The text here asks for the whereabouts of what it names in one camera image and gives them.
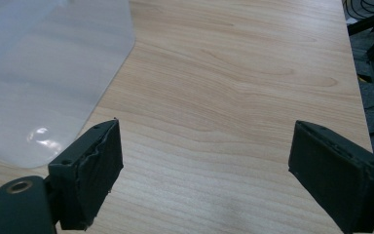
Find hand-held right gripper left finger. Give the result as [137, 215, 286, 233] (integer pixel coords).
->
[48, 119, 125, 232]

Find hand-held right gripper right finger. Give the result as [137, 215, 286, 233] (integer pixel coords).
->
[287, 120, 374, 234]

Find clear plastic drawer cabinet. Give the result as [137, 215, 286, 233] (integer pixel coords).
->
[0, 0, 136, 170]

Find yellow black tape strip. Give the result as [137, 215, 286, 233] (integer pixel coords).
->
[357, 73, 373, 84]

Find black hanging cables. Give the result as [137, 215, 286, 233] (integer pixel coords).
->
[341, 0, 374, 21]

